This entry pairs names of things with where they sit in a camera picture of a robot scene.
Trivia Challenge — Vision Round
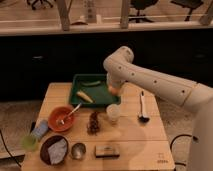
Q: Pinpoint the yellow-red apple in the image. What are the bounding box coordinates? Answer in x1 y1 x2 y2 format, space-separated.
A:
108 86 119 96

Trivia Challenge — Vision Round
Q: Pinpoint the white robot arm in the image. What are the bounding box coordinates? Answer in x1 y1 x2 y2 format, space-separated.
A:
103 46 213 171

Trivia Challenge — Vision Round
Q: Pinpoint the green plastic tray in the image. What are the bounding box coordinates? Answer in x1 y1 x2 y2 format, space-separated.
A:
69 74 121 108

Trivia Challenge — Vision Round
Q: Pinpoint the green cucumber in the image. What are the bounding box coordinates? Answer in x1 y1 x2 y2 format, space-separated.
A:
81 81 101 87

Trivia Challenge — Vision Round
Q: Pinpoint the white cup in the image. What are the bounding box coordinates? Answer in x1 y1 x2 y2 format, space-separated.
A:
106 104 120 122

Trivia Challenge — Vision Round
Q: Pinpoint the bunch of dark grapes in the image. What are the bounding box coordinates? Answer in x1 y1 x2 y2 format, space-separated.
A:
87 112 100 134

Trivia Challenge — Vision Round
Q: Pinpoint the orange bowl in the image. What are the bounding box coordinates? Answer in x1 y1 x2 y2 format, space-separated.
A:
48 106 74 132

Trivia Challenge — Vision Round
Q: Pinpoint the silver spoon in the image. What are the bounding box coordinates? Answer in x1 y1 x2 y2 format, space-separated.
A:
57 103 82 125

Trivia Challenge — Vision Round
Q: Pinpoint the rectangular brown sponge block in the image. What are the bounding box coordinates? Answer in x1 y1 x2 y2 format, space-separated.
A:
94 145 120 158

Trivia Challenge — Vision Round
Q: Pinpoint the small metal cup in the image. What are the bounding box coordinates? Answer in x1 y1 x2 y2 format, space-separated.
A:
71 143 86 160

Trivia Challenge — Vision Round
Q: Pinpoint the office chair middle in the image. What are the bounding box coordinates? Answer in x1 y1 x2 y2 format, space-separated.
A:
129 0 158 23

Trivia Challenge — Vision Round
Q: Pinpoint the office chair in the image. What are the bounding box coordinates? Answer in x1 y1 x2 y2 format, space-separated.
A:
26 0 53 10
129 0 158 23
171 0 203 21

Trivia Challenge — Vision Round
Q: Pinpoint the grey cloth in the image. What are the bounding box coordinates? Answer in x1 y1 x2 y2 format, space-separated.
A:
48 139 67 165

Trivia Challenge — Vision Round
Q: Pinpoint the dark brown bowl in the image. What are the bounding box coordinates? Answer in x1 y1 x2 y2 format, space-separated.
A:
40 135 69 165

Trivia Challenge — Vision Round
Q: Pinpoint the green plastic cup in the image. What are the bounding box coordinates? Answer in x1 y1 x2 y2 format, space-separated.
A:
21 134 38 151

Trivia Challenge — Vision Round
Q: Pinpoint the office chair right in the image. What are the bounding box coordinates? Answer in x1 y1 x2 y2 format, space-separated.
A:
171 0 203 21

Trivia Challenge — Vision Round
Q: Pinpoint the office chair left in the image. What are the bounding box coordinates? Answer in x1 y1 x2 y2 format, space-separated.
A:
26 0 53 10

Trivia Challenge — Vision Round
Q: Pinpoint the black cable right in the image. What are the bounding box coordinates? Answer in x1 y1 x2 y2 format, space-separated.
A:
169 134 198 171

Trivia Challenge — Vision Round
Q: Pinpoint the black cable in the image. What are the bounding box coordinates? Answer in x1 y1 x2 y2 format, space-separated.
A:
169 134 198 171
0 128 22 168

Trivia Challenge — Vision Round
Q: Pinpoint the black cable left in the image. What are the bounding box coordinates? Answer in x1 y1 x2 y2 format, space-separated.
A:
0 128 22 168

